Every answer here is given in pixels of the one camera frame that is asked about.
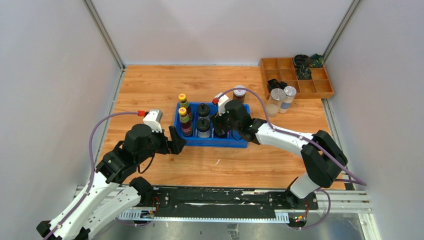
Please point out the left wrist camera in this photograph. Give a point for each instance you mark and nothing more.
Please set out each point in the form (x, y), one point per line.
(153, 120)

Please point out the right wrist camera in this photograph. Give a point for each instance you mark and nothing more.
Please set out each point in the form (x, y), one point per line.
(220, 101)

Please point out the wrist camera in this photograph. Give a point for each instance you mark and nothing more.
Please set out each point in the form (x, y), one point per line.
(153, 120)
(220, 101)

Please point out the sauce bottle yellow cap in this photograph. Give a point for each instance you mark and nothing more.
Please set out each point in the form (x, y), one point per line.
(185, 122)
(183, 102)

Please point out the black clip bundle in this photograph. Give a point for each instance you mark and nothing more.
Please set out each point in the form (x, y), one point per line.
(275, 84)

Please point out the small silver lid jar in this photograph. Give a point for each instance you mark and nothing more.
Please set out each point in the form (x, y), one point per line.
(290, 93)

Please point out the black cap spice shaker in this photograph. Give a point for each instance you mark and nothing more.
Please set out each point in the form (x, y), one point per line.
(203, 111)
(203, 128)

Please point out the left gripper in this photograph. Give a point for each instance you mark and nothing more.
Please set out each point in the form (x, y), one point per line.
(177, 143)

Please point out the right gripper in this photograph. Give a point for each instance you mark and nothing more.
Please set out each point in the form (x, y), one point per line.
(217, 119)

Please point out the black rolled item in tray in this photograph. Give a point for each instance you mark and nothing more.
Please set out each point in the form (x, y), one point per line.
(301, 60)

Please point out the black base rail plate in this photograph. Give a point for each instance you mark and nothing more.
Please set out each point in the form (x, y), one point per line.
(224, 204)

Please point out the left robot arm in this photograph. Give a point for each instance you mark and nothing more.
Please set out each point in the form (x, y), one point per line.
(84, 214)

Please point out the dark green rolled cloth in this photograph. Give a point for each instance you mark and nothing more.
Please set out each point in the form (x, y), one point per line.
(316, 61)

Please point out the white lid sauce jar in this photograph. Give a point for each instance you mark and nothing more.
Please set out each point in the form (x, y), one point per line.
(239, 93)

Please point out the blue plastic divided bin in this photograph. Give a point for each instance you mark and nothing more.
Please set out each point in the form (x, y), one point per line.
(231, 140)

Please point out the wooden divided tray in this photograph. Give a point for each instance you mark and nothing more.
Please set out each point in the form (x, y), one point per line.
(319, 86)

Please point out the silver lid clear jar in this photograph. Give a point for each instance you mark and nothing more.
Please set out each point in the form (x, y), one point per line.
(277, 95)

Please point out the green patterned rolled cloth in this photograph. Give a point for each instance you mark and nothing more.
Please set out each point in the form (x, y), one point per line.
(303, 73)

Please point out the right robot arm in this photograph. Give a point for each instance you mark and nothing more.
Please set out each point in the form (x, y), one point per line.
(322, 157)

